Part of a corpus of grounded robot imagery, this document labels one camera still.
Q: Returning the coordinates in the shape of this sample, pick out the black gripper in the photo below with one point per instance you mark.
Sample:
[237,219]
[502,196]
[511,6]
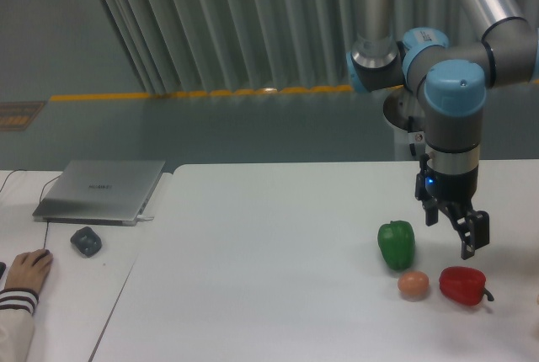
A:
[472,226]

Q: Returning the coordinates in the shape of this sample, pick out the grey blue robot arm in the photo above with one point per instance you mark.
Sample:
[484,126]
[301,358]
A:
[450,84]

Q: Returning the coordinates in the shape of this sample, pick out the white striped sleeve forearm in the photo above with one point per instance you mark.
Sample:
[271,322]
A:
[17,323]

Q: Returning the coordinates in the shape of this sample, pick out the person's hand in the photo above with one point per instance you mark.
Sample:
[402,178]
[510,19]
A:
[23,275]

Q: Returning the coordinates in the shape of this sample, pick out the green bell pepper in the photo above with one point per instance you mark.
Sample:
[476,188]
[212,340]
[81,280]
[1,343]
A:
[396,241]

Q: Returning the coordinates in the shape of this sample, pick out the red bell pepper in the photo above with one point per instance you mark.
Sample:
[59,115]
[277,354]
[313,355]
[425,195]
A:
[464,285]

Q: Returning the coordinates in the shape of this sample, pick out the brown egg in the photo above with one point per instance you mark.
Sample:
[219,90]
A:
[414,283]

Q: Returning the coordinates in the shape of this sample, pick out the silver closed laptop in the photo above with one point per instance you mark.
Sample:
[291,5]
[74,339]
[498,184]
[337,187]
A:
[100,192]

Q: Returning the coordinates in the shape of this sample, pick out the small black plastic object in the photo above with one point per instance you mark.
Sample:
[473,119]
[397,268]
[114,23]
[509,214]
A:
[86,241]

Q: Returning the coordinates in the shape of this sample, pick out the black computer mouse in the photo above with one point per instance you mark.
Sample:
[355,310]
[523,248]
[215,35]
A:
[41,256]

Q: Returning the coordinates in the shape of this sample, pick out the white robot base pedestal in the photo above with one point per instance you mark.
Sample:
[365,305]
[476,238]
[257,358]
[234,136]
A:
[403,114]

